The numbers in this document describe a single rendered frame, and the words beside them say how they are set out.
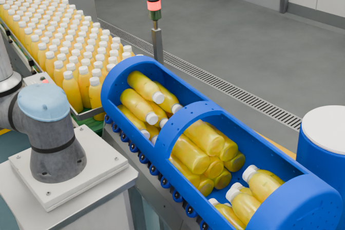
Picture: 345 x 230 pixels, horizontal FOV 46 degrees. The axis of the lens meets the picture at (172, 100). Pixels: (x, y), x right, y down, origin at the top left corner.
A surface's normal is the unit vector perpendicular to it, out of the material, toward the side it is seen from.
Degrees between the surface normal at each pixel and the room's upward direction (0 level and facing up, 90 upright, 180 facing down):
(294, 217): 90
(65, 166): 70
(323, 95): 0
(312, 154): 90
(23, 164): 3
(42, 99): 7
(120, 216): 90
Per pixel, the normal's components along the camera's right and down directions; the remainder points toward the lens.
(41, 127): 0.03, 0.50
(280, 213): -0.49, -0.54
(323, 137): -0.06, -0.84
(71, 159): 0.73, 0.00
